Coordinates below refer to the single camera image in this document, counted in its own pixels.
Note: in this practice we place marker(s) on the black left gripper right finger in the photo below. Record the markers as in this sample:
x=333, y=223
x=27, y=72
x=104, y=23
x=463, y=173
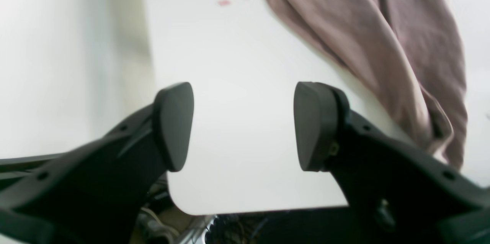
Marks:
x=399, y=194

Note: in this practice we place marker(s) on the dusty pink T-shirt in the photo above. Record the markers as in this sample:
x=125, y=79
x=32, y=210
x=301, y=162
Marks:
x=408, y=53

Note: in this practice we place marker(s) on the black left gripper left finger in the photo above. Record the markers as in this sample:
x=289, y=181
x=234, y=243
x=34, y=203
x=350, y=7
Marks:
x=92, y=194

